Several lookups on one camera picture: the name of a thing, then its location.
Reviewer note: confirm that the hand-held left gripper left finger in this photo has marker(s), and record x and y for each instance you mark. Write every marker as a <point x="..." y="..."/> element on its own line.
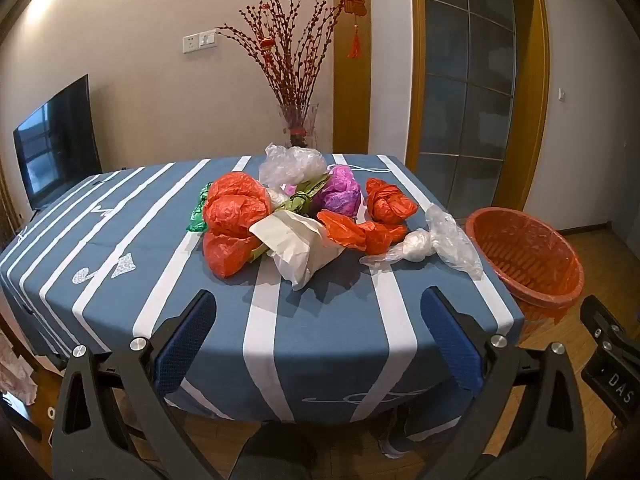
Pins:
<point x="185" y="345"/>

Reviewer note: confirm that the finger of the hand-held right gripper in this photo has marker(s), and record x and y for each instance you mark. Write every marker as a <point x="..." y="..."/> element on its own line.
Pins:
<point x="602" y="322"/>

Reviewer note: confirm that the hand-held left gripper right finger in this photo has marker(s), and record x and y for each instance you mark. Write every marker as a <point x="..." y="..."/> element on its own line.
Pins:
<point x="450" y="345"/>

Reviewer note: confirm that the orange plastic basket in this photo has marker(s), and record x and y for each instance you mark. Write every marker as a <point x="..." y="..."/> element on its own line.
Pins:
<point x="525" y="260"/>

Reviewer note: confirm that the large orange plastic bag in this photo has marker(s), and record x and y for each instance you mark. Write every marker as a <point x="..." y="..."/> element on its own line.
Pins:
<point x="235" y="210"/>

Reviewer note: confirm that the long clear plastic bag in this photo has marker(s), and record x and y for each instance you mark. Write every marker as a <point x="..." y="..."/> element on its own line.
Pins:
<point x="452" y="245"/>

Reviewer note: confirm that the clear bag with white contents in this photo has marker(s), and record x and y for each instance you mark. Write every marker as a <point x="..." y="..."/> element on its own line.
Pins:
<point x="417" y="247"/>

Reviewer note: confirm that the blue white striped tablecloth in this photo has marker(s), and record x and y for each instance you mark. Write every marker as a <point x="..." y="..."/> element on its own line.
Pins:
<point x="325" y="320"/>

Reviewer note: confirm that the flat orange plastic bag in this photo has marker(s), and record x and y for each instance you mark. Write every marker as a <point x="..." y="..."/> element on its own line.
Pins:
<point x="370" y="237"/>

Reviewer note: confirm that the small knotted orange bag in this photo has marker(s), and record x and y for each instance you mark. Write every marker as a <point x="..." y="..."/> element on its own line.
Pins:
<point x="390" y="205"/>

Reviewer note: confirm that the pink cloth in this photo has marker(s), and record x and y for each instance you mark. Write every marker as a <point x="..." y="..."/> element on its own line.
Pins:
<point x="17" y="377"/>

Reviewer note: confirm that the olive green plastic bag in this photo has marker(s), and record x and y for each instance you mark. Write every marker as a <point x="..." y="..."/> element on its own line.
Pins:
<point x="300" y="200"/>

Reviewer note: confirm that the purple plastic bag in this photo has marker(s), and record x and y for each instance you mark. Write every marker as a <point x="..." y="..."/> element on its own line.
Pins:
<point x="340" y="192"/>

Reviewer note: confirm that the black flat television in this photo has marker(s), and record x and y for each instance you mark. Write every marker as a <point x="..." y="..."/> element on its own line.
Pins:
<point x="55" y="145"/>

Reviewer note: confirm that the clear glass vase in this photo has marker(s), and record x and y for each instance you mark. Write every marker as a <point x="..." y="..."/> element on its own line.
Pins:
<point x="300" y="120"/>

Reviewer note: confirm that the frosted glass door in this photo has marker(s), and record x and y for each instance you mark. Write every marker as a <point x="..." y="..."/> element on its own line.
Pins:
<point x="465" y="85"/>

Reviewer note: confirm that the red berry branches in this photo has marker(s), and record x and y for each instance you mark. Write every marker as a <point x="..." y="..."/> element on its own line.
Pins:
<point x="287" y="60"/>

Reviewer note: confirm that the red hanging ornament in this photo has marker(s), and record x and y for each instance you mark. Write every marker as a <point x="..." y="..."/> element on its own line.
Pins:
<point x="355" y="2"/>

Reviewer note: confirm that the small white wall switch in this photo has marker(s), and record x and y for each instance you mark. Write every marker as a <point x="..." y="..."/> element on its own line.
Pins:
<point x="562" y="93"/>

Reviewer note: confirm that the yellow wooden door frame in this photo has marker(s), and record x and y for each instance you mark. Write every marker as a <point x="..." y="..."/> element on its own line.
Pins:
<point x="537" y="85"/>

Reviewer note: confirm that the yellow wooden wall panel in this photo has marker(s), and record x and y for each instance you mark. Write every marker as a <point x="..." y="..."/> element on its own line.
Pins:
<point x="350" y="100"/>

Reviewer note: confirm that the white wall socket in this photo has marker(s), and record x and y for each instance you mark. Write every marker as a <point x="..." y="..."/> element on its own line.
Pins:
<point x="190" y="44"/>

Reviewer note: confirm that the white light switch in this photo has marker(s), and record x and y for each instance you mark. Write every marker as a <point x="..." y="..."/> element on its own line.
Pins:
<point x="207" y="39"/>

